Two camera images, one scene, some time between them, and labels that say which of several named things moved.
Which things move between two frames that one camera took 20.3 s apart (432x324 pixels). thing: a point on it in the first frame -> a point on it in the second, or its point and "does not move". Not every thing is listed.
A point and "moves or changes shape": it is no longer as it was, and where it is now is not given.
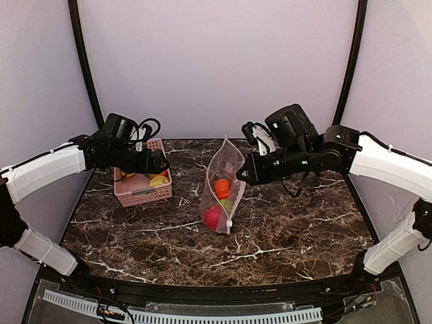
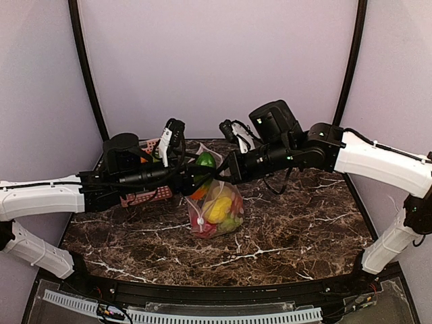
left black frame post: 85,61 does not move
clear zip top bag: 225,183 moves or changes shape
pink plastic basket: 137,190 does not move
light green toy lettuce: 229,204 -> 229,225
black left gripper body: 150,161 -> 185,179
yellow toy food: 128,175 moves or changes shape
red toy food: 211,217 -> 202,227
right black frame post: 358,44 does not move
